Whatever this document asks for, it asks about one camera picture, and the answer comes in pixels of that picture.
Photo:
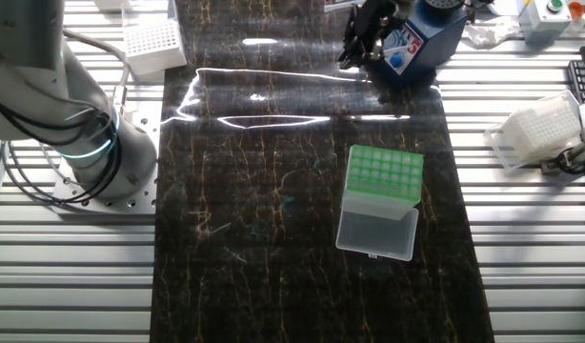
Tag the white paper sheet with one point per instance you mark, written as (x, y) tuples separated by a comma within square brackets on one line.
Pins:
[(499, 6)]

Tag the grey button control box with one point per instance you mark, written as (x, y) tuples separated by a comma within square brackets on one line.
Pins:
[(542, 24)]

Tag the white crumpled tissue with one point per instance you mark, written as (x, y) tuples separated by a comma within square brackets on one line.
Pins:
[(492, 33)]

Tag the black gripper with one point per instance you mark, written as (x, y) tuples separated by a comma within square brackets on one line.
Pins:
[(373, 19)]

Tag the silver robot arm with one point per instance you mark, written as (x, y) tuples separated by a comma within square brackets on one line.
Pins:
[(30, 71)]

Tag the metal camera clamp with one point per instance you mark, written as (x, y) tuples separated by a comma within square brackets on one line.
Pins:
[(576, 155)]

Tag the orange round cap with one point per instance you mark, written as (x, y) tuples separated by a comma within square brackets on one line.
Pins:
[(576, 9)]

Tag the white tip rack clear lid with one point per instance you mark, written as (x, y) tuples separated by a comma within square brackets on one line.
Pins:
[(154, 45), (545, 126)]

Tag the blue vortex mixer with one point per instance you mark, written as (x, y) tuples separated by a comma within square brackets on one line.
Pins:
[(430, 45)]

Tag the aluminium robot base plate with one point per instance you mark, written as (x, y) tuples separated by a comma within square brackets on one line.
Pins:
[(145, 124)]

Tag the green pipette tip holder box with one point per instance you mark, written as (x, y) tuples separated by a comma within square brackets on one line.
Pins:
[(383, 171)]

